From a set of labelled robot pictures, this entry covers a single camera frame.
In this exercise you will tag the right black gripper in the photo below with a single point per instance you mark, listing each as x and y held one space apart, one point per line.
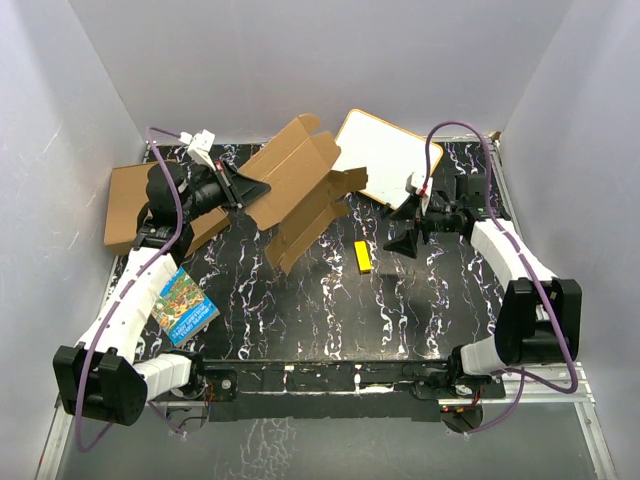
405 243

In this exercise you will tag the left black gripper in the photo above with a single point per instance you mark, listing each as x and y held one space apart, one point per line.
243 190

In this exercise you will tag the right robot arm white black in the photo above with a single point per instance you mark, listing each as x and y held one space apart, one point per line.
539 320

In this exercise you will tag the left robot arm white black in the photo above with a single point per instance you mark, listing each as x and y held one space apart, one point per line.
98 377

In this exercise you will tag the flat cardboard box under large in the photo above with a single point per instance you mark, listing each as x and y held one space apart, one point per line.
206 227

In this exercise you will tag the large closed cardboard box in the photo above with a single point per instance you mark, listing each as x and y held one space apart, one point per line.
127 196

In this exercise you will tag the yellow rectangular block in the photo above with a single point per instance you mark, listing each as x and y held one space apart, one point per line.
363 258

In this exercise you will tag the white board orange rim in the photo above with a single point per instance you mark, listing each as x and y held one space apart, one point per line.
389 153

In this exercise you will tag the colourful children's book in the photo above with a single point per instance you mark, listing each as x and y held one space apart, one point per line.
183 309

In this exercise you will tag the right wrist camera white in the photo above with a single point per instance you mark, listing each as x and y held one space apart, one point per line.
419 190

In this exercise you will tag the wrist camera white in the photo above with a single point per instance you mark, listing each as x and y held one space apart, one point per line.
199 146
419 190

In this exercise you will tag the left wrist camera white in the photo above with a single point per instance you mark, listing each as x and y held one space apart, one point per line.
199 146

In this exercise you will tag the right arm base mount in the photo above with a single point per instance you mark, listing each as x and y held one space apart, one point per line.
448 380

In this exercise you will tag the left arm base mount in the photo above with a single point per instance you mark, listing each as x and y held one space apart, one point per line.
208 387

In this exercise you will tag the aluminium frame rail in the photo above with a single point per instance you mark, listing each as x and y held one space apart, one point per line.
347 420

